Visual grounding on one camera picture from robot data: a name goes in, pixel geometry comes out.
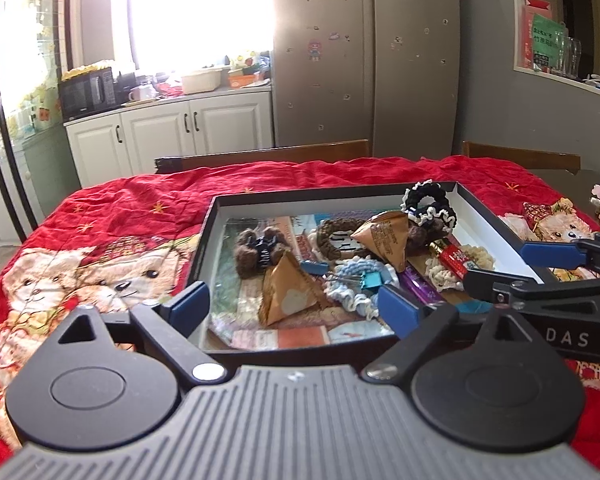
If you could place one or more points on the brown pyramid packet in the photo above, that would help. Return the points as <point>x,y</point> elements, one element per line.
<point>385,242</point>
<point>290,300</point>

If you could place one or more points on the wooden chair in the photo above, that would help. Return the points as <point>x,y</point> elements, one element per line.
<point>520,157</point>
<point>270,154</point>

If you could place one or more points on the blue binder clip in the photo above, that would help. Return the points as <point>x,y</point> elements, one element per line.
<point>314,267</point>

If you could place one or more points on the brown fuzzy hair claw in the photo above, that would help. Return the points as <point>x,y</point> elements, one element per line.
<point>417,237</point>
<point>245,260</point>

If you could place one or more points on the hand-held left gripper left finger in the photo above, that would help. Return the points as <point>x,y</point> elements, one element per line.
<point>190,307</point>

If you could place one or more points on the black framed glass door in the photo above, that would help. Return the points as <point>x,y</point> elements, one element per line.
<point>27,210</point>

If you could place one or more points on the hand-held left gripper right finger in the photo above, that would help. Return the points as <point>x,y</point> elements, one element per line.
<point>397,310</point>

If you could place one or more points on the black shallow box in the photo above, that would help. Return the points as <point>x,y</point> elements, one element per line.
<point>280,210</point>

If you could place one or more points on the red printed blanket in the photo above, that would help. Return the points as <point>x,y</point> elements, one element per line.
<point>120,200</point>

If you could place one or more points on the black white-trimmed scrunchie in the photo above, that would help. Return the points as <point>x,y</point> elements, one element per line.
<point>447,217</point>

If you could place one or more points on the cartoon doll fridge magnet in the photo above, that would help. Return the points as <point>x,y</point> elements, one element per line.
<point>314,50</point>

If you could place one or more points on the purple sachet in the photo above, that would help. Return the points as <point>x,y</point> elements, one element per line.
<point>420,287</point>

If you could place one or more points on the black microwave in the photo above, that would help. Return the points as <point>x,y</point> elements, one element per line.
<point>85,94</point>

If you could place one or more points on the pale kitchen base cabinet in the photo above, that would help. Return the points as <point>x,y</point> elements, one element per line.
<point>45,170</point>

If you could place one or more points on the silver refrigerator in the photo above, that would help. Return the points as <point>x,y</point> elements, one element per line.
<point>370,60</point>

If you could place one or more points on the cream crochet scrunchie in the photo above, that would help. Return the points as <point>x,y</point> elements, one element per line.
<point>482,257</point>

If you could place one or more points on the small white device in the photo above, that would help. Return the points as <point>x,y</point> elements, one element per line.
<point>597,81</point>

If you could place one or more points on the red sachet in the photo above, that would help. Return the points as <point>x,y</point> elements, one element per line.
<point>452,260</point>

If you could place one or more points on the orange box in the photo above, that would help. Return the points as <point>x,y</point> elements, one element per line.
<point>242,81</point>

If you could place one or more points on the brown crochet scrunchie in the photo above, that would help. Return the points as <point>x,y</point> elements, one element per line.
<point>325,232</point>

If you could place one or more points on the white kitchen cabinet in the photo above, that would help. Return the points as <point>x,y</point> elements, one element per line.
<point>155,135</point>

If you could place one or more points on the green paper sign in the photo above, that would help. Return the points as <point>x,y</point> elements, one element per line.
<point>545,40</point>

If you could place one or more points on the red gift bag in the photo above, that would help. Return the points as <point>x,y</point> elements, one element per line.
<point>537,4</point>

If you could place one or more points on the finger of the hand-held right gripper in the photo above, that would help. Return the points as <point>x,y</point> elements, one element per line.
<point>490,287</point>
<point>550,253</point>

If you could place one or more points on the teal binder clip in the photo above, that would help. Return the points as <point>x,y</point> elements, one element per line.
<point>369,280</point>

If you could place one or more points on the white plastic basin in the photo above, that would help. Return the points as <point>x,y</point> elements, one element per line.
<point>202,81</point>

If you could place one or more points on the white mug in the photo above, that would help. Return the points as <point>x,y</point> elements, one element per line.
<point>142,94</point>

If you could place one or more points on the blue crochet scrunchie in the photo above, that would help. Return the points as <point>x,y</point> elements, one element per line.
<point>352,266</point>

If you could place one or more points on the clear drinking glass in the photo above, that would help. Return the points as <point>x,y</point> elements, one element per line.
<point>560,55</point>
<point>575,57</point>

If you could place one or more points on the printed picture sheet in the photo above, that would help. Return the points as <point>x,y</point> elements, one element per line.
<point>300,337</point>

